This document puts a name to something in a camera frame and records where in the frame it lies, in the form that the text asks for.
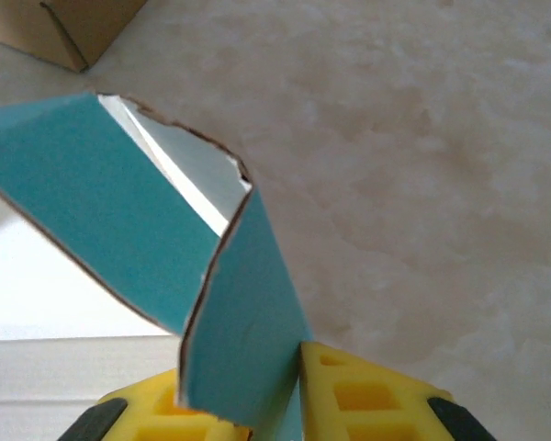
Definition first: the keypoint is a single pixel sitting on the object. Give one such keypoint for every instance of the brown cardboard box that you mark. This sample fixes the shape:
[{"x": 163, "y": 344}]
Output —
[{"x": 37, "y": 27}]

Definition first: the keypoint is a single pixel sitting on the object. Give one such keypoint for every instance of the teal and white paper box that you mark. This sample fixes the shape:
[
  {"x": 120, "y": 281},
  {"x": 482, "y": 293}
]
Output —
[{"x": 96, "y": 184}]

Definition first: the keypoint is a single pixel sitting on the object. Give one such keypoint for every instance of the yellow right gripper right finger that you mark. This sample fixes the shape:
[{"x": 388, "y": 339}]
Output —
[{"x": 372, "y": 404}]

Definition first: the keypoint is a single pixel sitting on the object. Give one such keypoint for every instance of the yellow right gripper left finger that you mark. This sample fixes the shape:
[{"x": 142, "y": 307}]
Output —
[{"x": 151, "y": 413}]

